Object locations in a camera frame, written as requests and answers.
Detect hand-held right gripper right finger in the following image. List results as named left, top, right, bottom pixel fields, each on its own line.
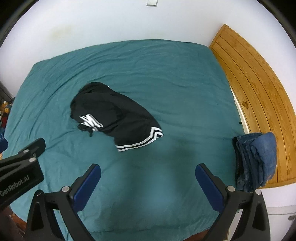
left=195, top=164, right=271, bottom=241

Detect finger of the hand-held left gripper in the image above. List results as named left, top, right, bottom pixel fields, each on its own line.
left=0, top=138, right=46, bottom=172
left=0, top=138, right=9, bottom=160

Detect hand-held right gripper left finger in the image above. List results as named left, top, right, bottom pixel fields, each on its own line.
left=25, top=164, right=101, bottom=241

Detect black shorts with white stripes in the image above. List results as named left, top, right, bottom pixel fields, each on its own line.
left=70, top=82, right=164, bottom=152

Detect pile of colourful toys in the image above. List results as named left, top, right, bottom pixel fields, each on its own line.
left=0, top=97, right=12, bottom=139

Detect folded blue jeans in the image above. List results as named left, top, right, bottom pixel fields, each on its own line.
left=232, top=132, right=277, bottom=192

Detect white bedside cabinet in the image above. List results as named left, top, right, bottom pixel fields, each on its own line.
left=261, top=179, right=296, bottom=241

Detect wooden headboard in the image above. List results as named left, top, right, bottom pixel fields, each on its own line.
left=209, top=24, right=296, bottom=189

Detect teal cloth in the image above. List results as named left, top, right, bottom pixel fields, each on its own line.
left=4, top=39, right=249, bottom=241

